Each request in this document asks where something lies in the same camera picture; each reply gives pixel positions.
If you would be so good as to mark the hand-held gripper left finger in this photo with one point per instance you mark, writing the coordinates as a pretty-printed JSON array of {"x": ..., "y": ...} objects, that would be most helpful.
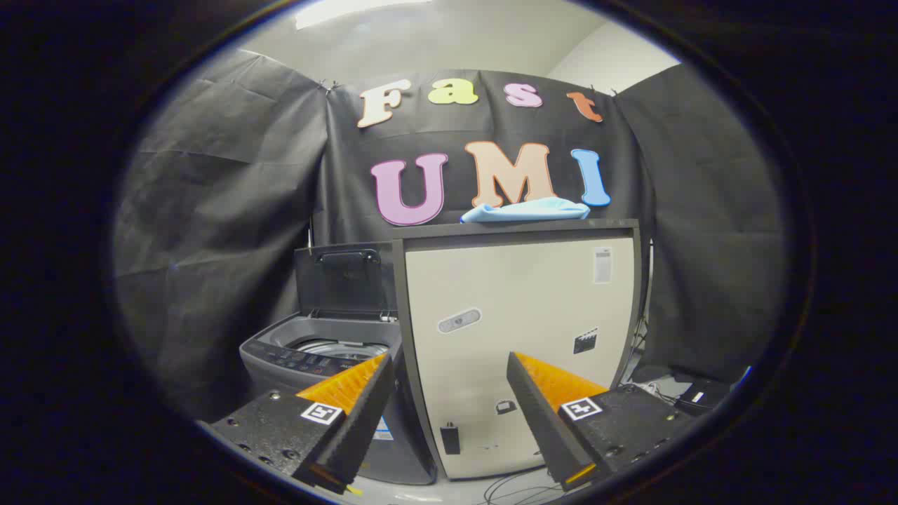
[{"x": 365, "y": 421}]

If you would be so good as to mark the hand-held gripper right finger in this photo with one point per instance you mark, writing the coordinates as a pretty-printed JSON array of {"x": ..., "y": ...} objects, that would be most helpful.
[{"x": 540, "y": 414}]

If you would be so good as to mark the grey washing machine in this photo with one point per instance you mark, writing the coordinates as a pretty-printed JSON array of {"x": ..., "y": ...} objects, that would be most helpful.
[{"x": 277, "y": 349}]

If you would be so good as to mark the light blue shirt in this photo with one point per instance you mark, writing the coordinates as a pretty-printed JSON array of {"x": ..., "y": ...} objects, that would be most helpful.
[{"x": 526, "y": 210}]

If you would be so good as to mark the grey cabinet with beige door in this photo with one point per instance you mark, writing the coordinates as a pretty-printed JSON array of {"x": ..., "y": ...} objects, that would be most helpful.
[{"x": 519, "y": 294}]

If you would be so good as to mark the black box device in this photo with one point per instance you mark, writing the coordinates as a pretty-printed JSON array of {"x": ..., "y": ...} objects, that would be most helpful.
[{"x": 701, "y": 396}]

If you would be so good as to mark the black backdrop cloth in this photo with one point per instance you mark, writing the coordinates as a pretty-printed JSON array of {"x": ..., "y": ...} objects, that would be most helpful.
[{"x": 231, "y": 210}]

